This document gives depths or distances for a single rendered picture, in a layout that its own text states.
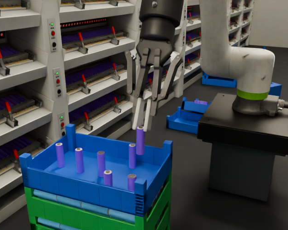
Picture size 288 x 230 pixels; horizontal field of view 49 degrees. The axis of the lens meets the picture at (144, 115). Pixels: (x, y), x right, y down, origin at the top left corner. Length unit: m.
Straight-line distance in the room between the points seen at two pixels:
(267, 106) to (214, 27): 0.38
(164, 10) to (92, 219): 0.47
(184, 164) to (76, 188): 1.00
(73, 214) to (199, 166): 0.98
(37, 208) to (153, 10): 0.52
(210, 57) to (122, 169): 0.67
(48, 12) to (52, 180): 0.73
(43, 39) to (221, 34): 0.67
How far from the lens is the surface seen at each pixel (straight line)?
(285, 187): 1.59
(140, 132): 0.68
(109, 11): 1.62
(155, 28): 0.69
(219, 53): 1.31
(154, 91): 0.68
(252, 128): 1.23
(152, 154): 0.82
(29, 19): 1.24
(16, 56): 1.28
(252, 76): 1.31
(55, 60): 1.33
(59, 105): 1.38
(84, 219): 0.75
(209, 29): 1.26
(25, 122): 1.27
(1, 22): 1.16
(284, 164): 1.78
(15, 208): 1.41
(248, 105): 1.35
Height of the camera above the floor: 0.83
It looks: 22 degrees down
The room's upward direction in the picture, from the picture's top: straight up
